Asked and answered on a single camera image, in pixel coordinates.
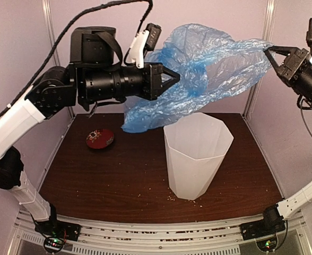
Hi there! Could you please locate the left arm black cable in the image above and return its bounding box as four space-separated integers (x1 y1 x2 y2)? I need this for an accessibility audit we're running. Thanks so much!
0 0 154 133

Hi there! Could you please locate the aluminium corner post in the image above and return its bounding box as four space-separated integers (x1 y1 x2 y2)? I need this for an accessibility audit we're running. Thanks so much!
41 0 76 119
240 0 276 120

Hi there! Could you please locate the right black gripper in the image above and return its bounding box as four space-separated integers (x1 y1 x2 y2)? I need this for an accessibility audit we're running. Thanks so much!
261 44 312 117

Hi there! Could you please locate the aluminium front rail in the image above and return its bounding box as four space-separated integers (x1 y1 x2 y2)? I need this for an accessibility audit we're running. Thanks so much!
5 210 312 254

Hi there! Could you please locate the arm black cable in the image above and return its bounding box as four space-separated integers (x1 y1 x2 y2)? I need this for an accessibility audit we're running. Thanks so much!
296 95 312 146
0 0 154 133

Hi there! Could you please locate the white faceted trash bin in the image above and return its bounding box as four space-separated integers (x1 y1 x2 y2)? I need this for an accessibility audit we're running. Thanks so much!
163 113 233 200

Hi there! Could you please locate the blue plastic trash bag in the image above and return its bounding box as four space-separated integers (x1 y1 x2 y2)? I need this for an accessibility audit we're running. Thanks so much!
122 23 272 133

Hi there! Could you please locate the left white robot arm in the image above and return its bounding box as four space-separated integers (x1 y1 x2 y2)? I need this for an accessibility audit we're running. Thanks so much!
0 24 180 236

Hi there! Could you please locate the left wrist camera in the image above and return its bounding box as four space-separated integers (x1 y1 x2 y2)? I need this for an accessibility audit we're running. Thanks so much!
125 23 162 69

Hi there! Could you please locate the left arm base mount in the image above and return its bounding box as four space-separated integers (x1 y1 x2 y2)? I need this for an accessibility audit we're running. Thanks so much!
33 220 81 254

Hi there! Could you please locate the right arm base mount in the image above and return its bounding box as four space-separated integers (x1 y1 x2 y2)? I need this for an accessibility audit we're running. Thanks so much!
240 220 288 254

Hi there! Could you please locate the right aluminium corner post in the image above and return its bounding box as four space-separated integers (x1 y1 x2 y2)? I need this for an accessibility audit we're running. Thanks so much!
240 0 276 120

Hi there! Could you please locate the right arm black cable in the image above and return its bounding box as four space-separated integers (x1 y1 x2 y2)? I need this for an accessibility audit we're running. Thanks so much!
296 95 312 146

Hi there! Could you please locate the red patterned plate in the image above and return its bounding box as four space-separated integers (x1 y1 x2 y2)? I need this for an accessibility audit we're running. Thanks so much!
86 129 115 149

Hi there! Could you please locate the left aluminium corner post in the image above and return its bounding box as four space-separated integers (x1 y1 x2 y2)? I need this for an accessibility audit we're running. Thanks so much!
41 0 76 119

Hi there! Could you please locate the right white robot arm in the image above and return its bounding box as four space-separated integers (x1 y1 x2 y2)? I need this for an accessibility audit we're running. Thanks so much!
258 46 312 235

